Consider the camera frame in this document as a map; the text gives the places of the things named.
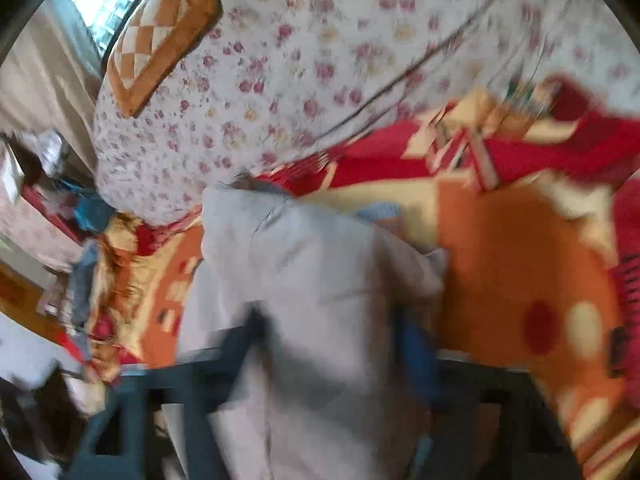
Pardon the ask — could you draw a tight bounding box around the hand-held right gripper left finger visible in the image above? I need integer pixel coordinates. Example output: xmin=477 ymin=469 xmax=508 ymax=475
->
xmin=62 ymin=305 xmax=273 ymax=480

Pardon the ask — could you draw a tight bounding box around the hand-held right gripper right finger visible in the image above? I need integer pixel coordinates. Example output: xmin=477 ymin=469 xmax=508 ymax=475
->
xmin=397 ymin=310 xmax=583 ymax=480

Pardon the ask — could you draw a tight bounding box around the grey garment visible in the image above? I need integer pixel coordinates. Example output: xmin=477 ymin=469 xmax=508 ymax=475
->
xmin=160 ymin=175 xmax=451 ymax=480

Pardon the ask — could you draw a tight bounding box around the red orange patterned blanket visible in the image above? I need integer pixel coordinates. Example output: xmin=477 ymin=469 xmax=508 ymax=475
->
xmin=85 ymin=75 xmax=640 ymax=480

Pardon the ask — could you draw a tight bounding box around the blue cloth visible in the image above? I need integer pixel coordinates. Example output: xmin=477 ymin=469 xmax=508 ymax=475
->
xmin=72 ymin=192 xmax=116 ymax=233

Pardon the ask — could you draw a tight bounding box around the cluttered side table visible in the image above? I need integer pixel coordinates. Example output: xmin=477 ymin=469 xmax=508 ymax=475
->
xmin=0 ymin=127 xmax=101 ymax=271

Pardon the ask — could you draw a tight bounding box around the floral white quilt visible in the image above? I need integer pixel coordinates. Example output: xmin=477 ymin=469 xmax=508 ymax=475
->
xmin=92 ymin=0 xmax=640 ymax=226

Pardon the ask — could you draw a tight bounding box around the orange checkered cushion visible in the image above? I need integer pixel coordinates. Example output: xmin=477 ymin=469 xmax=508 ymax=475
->
xmin=106 ymin=0 xmax=224 ymax=119

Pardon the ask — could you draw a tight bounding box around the beige curtain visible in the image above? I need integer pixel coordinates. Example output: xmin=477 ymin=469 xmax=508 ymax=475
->
xmin=0 ymin=0 xmax=103 ymax=171

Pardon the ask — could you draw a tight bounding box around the window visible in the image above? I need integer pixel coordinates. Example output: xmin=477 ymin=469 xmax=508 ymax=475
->
xmin=67 ymin=0 xmax=173 ymax=58

